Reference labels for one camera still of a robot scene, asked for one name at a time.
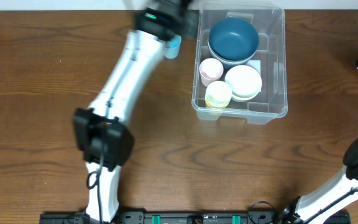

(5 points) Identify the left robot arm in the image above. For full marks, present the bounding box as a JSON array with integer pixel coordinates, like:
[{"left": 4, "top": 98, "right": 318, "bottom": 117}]
[{"left": 73, "top": 0, "right": 198, "bottom": 223}]

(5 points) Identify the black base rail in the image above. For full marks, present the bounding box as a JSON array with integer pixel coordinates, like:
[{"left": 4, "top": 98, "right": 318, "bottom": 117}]
[{"left": 39, "top": 210, "right": 352, "bottom": 224}]

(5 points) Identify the pink plastic cup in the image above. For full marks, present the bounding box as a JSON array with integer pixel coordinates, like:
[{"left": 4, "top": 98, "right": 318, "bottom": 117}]
[{"left": 199, "top": 58, "right": 224, "bottom": 86}]

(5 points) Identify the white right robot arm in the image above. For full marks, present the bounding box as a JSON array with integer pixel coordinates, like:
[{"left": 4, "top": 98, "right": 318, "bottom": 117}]
[{"left": 273, "top": 138, "right": 358, "bottom": 223}]

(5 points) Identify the dark blue large bowl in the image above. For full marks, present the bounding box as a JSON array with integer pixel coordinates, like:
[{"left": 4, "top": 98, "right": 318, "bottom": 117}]
[
  {"left": 219, "top": 59, "right": 248, "bottom": 69},
  {"left": 208, "top": 17, "right": 259, "bottom": 62}
]

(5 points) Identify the white label in bin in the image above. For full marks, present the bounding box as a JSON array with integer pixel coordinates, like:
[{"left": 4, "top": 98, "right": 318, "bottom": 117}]
[{"left": 246, "top": 60, "right": 261, "bottom": 74}]

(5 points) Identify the clear plastic storage bin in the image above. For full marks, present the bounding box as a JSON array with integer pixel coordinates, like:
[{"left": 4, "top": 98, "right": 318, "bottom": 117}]
[{"left": 191, "top": 1, "right": 288, "bottom": 124}]

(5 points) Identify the beige large bowl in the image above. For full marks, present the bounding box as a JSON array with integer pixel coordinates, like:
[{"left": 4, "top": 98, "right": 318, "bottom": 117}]
[{"left": 208, "top": 42, "right": 256, "bottom": 65}]

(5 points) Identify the yellow cup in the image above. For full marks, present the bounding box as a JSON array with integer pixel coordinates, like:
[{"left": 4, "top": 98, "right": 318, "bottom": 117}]
[
  {"left": 206, "top": 101, "right": 229, "bottom": 116},
  {"left": 205, "top": 96, "right": 230, "bottom": 109}
]

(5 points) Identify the white mint plastic cup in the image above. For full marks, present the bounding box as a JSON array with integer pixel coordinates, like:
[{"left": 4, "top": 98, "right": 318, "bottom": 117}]
[{"left": 205, "top": 81, "right": 232, "bottom": 103}]

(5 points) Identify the yellow small bowl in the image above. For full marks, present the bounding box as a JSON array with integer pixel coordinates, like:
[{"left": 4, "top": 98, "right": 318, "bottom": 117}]
[{"left": 232, "top": 90, "right": 259, "bottom": 102}]

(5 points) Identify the white small bowl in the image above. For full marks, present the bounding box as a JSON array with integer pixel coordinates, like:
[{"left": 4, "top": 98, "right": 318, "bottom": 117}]
[{"left": 224, "top": 65, "right": 262, "bottom": 93}]

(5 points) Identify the grey small bowl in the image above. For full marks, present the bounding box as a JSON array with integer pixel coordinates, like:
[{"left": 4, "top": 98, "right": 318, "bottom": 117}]
[{"left": 232, "top": 95, "right": 255, "bottom": 102}]

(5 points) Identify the light blue plastic cup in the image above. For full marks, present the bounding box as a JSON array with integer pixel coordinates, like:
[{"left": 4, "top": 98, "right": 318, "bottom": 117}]
[{"left": 164, "top": 35, "right": 181, "bottom": 59}]

